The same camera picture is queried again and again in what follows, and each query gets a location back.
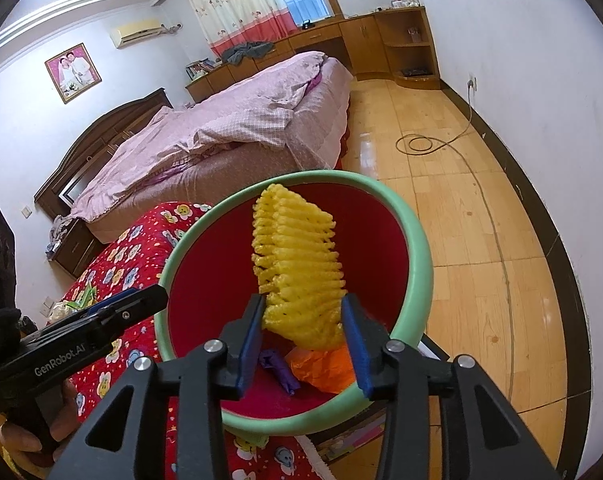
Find bed with brown base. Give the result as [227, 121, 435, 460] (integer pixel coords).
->
[70, 51, 355, 243]

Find grey clothes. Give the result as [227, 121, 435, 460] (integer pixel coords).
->
[222, 39, 275, 65]

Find crumpled cream paper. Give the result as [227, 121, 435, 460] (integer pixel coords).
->
[48, 300, 77, 322]

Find framed wedding photo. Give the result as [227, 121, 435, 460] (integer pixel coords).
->
[44, 42, 102, 105]

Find cable on floor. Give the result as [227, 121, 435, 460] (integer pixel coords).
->
[395, 85, 513, 397]

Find dark wooden nightstand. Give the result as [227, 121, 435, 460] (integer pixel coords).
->
[50, 219, 105, 279]

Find purple wrapper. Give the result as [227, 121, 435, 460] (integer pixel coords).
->
[258, 348, 303, 397]

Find orange plastic bag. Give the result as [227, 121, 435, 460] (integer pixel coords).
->
[283, 346, 358, 394]

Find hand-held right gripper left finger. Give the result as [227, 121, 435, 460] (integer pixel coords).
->
[46, 292, 269, 480]

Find crumpled cloth on nightstand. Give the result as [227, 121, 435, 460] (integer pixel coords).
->
[50, 214, 78, 244]

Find wooden desk cabinet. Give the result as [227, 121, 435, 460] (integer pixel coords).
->
[184, 5, 441, 104]

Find dark wooden headboard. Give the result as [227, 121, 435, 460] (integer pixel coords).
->
[33, 87, 175, 219]

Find person's left hand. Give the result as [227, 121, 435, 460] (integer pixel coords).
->
[0, 381, 80, 467]

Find pink quilt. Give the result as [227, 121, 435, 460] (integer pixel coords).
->
[70, 51, 355, 224]

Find red bin with green rim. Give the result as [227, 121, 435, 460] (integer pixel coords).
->
[158, 169, 435, 439]

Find cream and pink curtain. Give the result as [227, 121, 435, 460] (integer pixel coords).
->
[182, 0, 298, 59]

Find wall air conditioner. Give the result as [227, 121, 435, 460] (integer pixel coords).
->
[108, 18, 165, 50]

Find row of books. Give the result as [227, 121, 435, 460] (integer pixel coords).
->
[186, 59, 218, 79]

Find red flower-print blanket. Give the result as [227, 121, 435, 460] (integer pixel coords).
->
[4, 201, 333, 480]

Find yellow foam fruit net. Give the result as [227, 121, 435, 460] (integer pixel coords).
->
[250, 183, 348, 352]

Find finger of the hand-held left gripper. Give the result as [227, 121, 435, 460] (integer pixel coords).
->
[70, 287, 138, 317]
[88, 283, 168, 329]

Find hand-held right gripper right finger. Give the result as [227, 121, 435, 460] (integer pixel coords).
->
[341, 293, 562, 480]

